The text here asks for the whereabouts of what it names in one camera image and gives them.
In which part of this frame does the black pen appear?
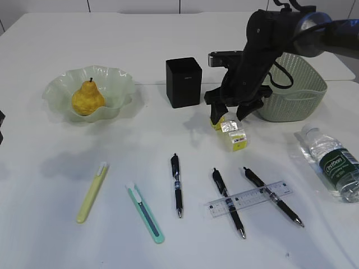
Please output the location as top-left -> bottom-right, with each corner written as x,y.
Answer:
171,154 -> 183,219
212,168 -> 246,239
243,167 -> 305,228

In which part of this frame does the yellow-green utility knife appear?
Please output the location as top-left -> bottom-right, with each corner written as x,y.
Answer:
76,162 -> 109,224

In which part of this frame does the black square pen holder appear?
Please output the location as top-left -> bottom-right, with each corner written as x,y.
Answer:
165,57 -> 202,108

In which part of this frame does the black pen right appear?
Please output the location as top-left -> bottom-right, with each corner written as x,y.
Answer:
243,167 -> 305,228

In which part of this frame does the black pen left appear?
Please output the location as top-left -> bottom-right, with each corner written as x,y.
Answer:
171,154 -> 183,219

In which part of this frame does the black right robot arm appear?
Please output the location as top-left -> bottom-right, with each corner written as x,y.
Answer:
204,1 -> 358,125

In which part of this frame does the black pen middle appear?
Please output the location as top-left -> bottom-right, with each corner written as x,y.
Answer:
212,168 -> 246,239

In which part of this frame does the clear water bottle green label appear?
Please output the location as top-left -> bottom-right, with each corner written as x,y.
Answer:
300,124 -> 358,203

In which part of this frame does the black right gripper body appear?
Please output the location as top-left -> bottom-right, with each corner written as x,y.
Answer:
204,50 -> 274,106

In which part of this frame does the teal utility knife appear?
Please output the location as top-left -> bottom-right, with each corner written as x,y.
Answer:
126,182 -> 165,244

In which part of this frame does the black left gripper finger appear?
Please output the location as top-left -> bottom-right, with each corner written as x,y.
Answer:
0,110 -> 6,146

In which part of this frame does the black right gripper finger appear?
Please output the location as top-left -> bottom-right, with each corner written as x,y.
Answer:
210,103 -> 228,126
236,99 -> 264,121

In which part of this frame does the translucent green wavy glass plate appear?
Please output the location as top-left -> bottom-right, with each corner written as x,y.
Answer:
42,65 -> 136,123

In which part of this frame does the green woven plastic basket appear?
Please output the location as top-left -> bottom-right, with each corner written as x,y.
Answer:
257,53 -> 328,122

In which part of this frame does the yellow pear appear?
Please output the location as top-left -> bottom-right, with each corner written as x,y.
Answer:
71,77 -> 105,116

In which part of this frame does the clear plastic ruler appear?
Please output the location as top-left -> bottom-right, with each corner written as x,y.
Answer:
204,181 -> 293,218

